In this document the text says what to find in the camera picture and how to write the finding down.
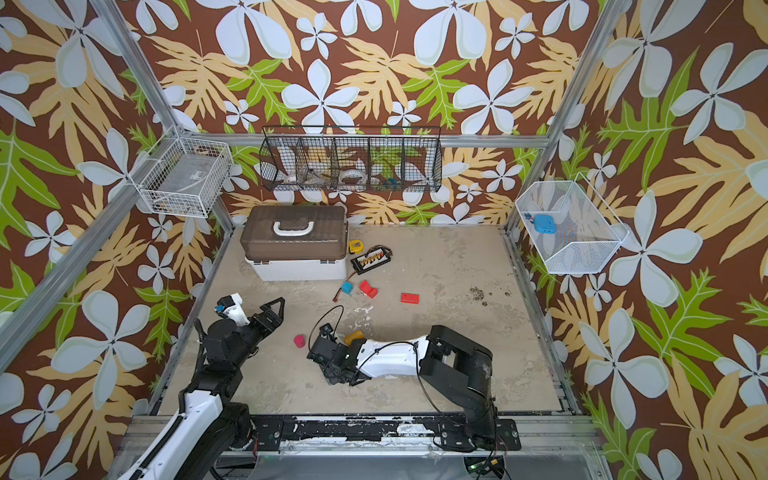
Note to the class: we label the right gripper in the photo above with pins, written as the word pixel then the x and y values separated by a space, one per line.
pixel 324 352

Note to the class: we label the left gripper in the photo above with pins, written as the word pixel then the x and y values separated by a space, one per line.
pixel 275 320

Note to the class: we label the red rectangular block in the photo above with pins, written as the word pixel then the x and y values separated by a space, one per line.
pixel 408 298

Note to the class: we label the orange cylinder block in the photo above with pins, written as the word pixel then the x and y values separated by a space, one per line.
pixel 357 335

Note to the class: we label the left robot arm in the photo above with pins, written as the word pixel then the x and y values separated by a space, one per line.
pixel 208 421

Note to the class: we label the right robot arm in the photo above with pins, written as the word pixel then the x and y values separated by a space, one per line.
pixel 457 367

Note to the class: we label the red arch block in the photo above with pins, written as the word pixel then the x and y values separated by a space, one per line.
pixel 370 291

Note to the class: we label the brown lid white toolbox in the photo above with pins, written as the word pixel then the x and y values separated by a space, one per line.
pixel 296 243

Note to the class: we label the black charging board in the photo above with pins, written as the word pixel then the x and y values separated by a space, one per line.
pixel 374 258

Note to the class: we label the yellow tape measure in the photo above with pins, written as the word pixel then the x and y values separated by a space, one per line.
pixel 355 247

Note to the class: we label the blue object in basket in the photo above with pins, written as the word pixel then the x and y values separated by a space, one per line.
pixel 544 224

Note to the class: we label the white mesh basket right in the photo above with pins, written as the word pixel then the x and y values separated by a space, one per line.
pixel 589 232

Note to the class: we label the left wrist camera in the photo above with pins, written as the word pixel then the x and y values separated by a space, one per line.
pixel 231 307

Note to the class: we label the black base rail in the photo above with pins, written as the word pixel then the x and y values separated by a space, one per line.
pixel 273 433

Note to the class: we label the white wire basket left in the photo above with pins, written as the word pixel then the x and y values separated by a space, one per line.
pixel 185 176

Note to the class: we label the black wire wall basket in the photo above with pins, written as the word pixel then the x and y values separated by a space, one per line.
pixel 351 158

